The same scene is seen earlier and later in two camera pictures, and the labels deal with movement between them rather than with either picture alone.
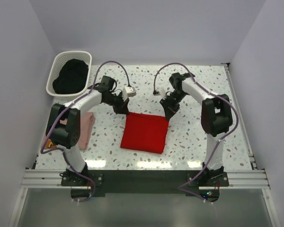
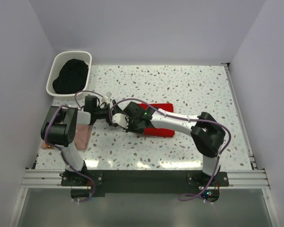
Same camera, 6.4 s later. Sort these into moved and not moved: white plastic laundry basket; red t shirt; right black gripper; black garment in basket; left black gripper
Moved: right black gripper; left black gripper; red t shirt
Not moved: black garment in basket; white plastic laundry basket
